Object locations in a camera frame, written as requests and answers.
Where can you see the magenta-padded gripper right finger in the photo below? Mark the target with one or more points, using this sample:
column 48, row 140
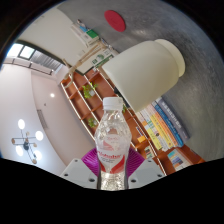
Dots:
column 146, row 173

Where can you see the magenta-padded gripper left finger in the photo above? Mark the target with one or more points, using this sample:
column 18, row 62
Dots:
column 78, row 173

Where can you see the clear plastic water bottle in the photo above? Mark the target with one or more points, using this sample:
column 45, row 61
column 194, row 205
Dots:
column 111, row 140

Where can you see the globe ceiling lamp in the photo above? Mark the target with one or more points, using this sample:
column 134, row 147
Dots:
column 26, row 143

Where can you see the wooden shelf unit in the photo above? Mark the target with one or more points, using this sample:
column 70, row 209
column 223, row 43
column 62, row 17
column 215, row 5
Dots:
column 83, row 103

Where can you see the wooden artist mannequin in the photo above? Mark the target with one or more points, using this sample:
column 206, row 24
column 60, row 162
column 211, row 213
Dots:
column 85, row 60

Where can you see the tall green white box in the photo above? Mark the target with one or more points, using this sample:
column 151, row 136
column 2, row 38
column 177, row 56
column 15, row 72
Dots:
column 102, row 59

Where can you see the window with grey curtain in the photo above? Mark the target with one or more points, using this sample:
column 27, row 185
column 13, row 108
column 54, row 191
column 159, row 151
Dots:
column 36, row 58

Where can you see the small green white box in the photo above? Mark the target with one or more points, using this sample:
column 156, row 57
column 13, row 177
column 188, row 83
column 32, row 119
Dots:
column 93, row 33

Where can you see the white book stack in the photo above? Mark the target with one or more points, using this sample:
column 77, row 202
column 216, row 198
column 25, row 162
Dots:
column 81, row 31

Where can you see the flat round red coaster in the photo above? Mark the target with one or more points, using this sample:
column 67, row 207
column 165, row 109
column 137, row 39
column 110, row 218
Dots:
column 115, row 20

